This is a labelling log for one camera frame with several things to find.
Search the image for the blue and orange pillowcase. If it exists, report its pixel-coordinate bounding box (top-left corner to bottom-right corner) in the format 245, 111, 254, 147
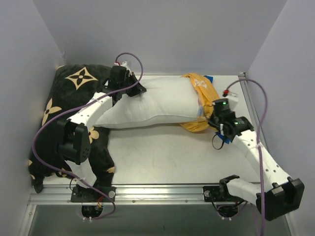
180, 73, 220, 133

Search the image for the white pillow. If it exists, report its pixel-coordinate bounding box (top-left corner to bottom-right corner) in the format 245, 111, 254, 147
96, 76, 202, 129

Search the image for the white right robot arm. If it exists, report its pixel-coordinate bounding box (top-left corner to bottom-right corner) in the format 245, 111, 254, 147
208, 98, 305, 221

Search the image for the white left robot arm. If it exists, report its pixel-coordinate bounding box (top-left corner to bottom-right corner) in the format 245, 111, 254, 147
56, 61, 147, 202

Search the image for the black patterned plush pillow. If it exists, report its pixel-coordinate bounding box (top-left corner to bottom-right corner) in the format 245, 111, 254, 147
29, 64, 115, 193

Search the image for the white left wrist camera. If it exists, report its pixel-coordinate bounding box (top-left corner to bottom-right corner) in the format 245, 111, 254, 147
114, 60, 131, 68

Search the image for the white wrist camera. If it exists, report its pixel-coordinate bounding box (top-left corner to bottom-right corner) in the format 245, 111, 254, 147
114, 60, 131, 68
222, 90, 239, 106

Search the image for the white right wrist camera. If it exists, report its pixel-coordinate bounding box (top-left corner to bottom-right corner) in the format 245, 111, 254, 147
222, 90, 239, 106

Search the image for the aluminium right frame rail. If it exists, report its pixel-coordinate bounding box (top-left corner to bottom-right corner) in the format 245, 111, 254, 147
238, 72, 265, 130

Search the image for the aluminium frame rail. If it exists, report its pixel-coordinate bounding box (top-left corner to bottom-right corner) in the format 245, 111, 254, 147
29, 184, 206, 206
238, 72, 265, 130

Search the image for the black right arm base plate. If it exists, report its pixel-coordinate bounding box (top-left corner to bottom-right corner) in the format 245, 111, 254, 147
202, 185, 244, 203

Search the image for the aluminium front frame rail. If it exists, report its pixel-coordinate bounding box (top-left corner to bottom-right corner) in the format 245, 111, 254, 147
29, 184, 206, 206

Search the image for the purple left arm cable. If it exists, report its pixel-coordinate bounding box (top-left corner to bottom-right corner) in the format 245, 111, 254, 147
31, 52, 143, 220

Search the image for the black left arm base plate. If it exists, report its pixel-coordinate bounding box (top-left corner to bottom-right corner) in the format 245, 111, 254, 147
70, 185, 116, 203

